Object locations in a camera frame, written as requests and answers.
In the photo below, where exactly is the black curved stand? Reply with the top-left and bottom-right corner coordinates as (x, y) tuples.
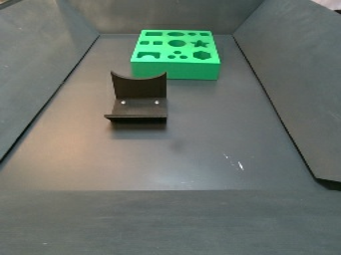
(106, 72), (168, 122)

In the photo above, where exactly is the green shape sorter block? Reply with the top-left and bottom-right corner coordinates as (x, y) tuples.
(131, 30), (221, 80)

